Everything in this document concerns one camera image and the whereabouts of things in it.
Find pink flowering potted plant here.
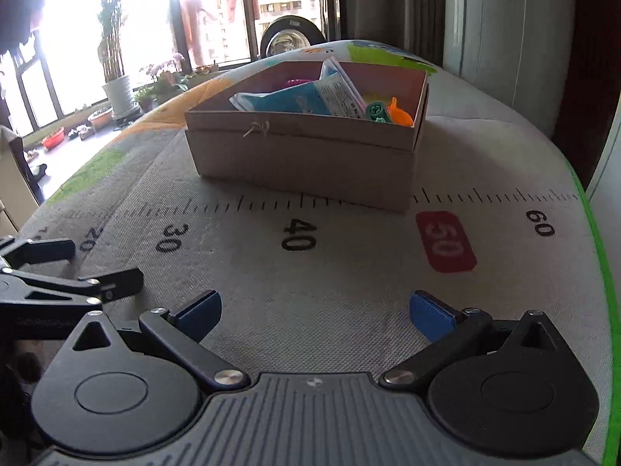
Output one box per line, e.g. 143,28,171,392
141,53,188,94

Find white cabinet panel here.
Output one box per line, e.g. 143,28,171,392
442,0,573,129

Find red hanging cloth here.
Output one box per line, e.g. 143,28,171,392
182,0,243,66

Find brown cardboard box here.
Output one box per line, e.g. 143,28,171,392
184,61,430,213

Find blue packet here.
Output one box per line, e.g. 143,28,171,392
230,82,335,116

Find round washing machine door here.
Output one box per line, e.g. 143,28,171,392
259,16,323,57

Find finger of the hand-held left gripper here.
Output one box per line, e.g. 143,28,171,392
0,267,144,303
0,236,76,269

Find grey-brown curtain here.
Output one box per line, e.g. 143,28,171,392
335,0,447,66

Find tall green potted plant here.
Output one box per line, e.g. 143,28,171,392
82,0,140,118

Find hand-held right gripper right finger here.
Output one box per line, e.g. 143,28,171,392
380,290,569,390

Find printed cartoon play mat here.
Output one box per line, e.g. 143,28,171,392
14,39,613,466

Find orange plastic toy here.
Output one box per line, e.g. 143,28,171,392
388,97,415,127

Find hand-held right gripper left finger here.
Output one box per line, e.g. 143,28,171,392
73,290,250,392

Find black window frame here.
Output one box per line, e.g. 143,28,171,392
0,0,340,132

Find small green potted plant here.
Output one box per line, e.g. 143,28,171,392
133,85,156,112

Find dark hanging clothes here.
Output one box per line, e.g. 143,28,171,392
0,0,49,54

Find dark wooden door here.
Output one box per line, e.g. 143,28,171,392
553,0,621,190

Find white printed packet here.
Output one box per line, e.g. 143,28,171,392
313,57,370,120

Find green plastic toy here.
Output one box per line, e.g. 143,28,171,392
365,99,391,124

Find white cloth covered chair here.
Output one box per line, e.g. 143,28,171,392
0,125,43,234

